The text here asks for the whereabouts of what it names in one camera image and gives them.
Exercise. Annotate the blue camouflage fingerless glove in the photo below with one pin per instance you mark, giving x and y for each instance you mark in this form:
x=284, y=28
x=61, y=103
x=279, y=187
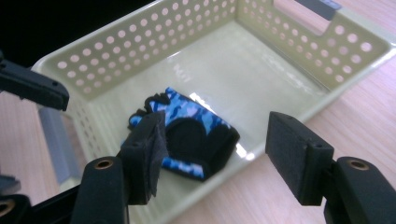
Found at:
x=193, y=112

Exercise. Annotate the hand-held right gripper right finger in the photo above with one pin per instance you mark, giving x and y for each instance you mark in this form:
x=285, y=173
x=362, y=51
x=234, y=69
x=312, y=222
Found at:
x=295, y=155

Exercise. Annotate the pale yellow perforated plastic basket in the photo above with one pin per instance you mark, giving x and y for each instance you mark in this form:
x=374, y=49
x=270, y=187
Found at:
x=249, y=65

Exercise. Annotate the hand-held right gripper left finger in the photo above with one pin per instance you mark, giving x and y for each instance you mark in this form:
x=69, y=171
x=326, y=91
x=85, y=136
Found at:
x=140, y=161

